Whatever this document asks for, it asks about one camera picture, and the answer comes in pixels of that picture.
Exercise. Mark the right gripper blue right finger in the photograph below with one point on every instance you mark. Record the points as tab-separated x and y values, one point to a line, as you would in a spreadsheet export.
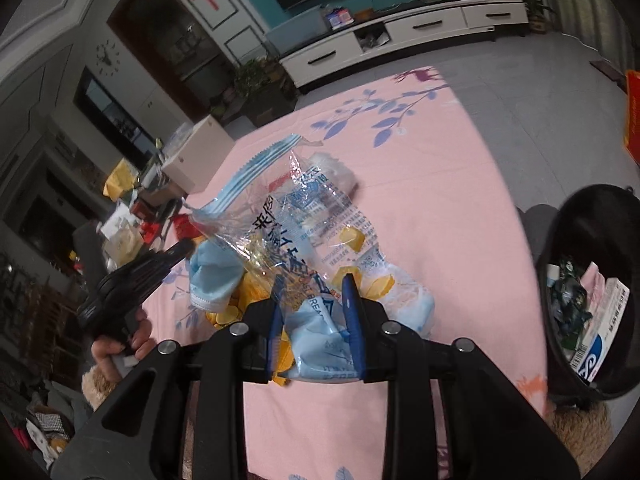
352	307

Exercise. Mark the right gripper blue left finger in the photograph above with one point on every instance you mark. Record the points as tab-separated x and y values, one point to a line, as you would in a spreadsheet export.
275	331

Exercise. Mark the light blue face mask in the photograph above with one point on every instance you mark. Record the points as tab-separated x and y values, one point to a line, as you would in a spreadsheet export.
215	271

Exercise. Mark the clear blue bread bag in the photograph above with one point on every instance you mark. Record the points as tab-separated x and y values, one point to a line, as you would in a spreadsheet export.
287	221

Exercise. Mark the pink plastic bag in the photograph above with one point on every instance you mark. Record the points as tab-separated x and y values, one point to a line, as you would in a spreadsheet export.
594	284

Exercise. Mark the white barcode box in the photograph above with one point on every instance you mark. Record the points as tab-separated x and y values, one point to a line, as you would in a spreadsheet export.
599	337

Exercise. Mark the black trash bin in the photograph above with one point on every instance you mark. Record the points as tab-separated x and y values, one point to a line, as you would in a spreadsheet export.
586	256

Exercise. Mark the person left hand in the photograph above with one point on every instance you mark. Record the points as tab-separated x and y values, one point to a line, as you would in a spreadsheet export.
141	343

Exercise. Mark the pink floral table cloth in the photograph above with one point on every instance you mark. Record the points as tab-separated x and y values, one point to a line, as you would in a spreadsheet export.
436	198

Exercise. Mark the white small cabinet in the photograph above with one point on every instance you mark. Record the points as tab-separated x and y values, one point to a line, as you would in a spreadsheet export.
195	153

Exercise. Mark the black crumpled wrapper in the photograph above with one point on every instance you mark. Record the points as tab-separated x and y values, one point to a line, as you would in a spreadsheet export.
569	305

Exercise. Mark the white tv cabinet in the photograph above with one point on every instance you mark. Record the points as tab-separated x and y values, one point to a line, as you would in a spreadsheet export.
398	31

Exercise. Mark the orange red gift box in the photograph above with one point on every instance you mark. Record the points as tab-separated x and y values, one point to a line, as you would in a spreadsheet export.
632	129

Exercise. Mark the potted plant by cabinet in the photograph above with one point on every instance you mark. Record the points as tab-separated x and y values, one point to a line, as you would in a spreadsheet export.
537	11

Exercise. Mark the wall clock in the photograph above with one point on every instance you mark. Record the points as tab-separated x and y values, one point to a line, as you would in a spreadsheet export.
108	60

